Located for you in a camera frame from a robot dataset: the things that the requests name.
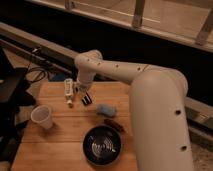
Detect black striped eraser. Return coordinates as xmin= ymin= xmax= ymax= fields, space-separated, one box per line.
xmin=81 ymin=93 xmax=92 ymax=106

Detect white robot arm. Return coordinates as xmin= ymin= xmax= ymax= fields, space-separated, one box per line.
xmin=74 ymin=50 xmax=194 ymax=171

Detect clear small plastic bottle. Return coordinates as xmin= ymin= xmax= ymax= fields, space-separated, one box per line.
xmin=64 ymin=78 xmax=74 ymax=107

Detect blue sponge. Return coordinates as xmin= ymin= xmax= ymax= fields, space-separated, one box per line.
xmin=96 ymin=104 xmax=117 ymax=117

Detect white plastic cup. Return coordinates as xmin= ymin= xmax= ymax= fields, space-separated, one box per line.
xmin=31 ymin=105 xmax=53 ymax=129

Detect black round bowl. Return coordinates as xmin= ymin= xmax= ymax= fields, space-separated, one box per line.
xmin=83 ymin=125 xmax=122 ymax=166

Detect dark equipment stand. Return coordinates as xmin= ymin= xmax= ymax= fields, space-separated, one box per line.
xmin=0 ymin=46 xmax=36 ymax=162

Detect black cables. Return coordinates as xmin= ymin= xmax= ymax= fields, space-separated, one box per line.
xmin=24 ymin=46 xmax=56 ymax=84

